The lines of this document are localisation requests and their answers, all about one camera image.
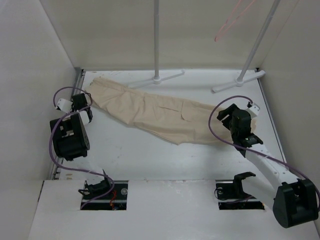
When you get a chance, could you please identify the beige trousers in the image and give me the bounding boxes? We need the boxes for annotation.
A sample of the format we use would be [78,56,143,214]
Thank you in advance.
[85,77,232,145]

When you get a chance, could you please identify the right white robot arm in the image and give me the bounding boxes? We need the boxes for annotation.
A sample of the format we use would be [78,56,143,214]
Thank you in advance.
[217,104,319,228]

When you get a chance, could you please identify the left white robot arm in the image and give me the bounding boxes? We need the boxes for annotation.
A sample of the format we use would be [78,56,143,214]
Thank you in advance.
[52,93,93,161]

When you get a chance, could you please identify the right white rack stand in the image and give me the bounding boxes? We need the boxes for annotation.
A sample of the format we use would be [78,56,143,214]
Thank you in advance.
[211,0,266,94]

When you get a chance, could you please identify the white rack stand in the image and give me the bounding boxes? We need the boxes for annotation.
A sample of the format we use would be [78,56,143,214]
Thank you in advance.
[128,0,185,89]
[211,0,266,94]

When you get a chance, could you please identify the left white rack stand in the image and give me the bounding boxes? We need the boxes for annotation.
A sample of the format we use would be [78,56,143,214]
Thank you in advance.
[128,0,185,89]

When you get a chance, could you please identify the metal side rail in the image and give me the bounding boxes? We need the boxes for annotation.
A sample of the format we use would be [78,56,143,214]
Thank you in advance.
[49,67,87,180]

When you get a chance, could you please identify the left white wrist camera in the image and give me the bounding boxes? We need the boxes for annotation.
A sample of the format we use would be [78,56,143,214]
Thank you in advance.
[55,98,73,113]

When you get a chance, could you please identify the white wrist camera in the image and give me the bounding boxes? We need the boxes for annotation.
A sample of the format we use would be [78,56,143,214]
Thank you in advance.
[246,101,260,119]
[55,98,73,113]

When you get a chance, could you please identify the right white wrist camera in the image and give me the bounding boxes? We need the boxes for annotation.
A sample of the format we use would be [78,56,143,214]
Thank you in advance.
[246,101,260,119]

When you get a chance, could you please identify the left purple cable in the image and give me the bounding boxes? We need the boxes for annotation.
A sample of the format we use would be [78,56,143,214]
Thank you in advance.
[48,86,116,210]

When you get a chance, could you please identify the purple cable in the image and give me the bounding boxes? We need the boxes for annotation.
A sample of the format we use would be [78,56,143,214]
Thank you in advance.
[48,86,116,210]
[208,95,320,201]

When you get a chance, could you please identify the pink wire hanger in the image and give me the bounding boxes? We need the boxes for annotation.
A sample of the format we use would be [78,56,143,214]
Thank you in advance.
[214,0,256,42]

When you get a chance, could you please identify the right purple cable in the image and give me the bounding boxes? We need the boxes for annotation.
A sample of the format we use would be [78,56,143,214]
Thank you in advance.
[208,95,320,201]

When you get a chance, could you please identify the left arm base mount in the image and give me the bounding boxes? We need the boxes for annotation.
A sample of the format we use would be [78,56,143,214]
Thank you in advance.
[78,177,129,211]

